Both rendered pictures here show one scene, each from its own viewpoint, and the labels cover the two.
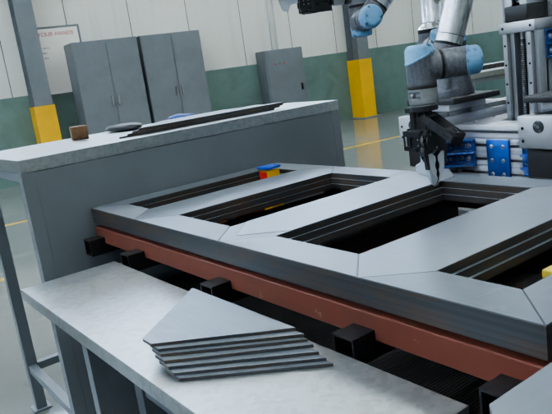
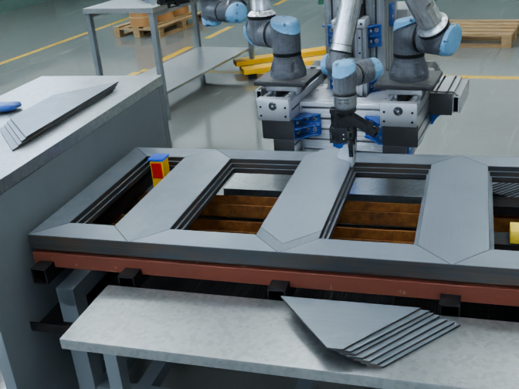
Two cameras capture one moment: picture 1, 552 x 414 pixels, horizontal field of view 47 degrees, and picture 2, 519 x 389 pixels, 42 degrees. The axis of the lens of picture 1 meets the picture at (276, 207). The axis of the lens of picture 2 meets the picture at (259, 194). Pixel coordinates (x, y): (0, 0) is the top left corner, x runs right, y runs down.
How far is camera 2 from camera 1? 1.24 m
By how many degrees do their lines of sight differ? 36
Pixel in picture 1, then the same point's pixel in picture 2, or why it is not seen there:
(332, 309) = (418, 287)
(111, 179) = (32, 198)
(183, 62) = not seen: outside the picture
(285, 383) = (451, 346)
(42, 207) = not seen: outside the picture
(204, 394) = (415, 370)
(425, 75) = (353, 86)
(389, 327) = (476, 291)
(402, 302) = (491, 275)
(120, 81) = not seen: outside the picture
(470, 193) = (379, 170)
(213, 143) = (93, 140)
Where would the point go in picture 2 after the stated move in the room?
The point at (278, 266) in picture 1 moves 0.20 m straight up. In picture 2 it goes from (361, 265) to (358, 194)
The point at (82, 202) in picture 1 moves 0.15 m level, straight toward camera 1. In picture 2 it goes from (15, 230) to (47, 240)
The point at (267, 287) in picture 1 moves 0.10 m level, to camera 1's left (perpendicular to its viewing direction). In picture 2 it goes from (341, 281) to (313, 296)
